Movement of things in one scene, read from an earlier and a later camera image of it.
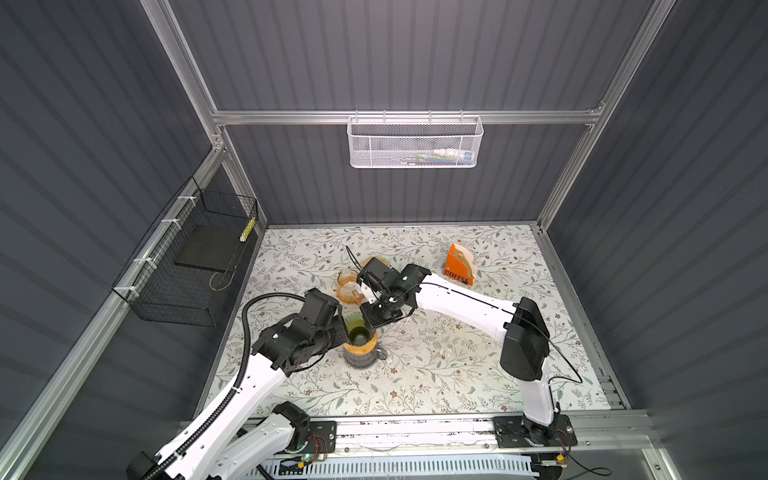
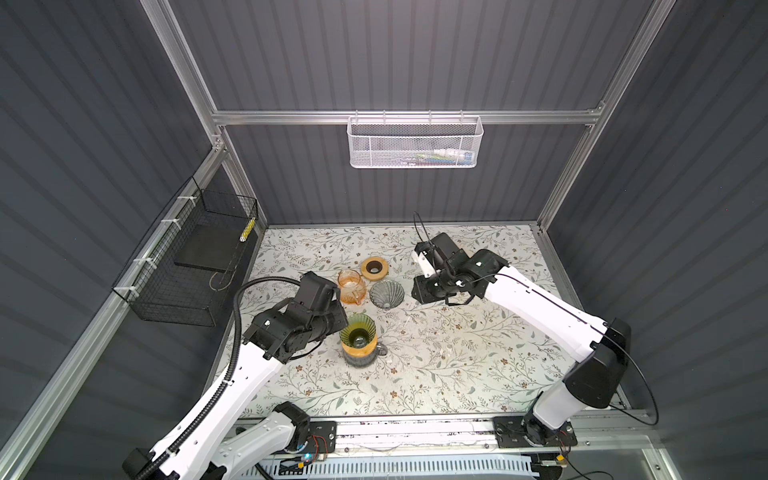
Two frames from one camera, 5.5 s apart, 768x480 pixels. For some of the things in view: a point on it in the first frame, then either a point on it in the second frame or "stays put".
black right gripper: x=369 y=319 -> x=419 y=294
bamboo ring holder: x=361 y=350 stays put
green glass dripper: x=358 y=333 stays put
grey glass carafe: x=367 y=360 stays put
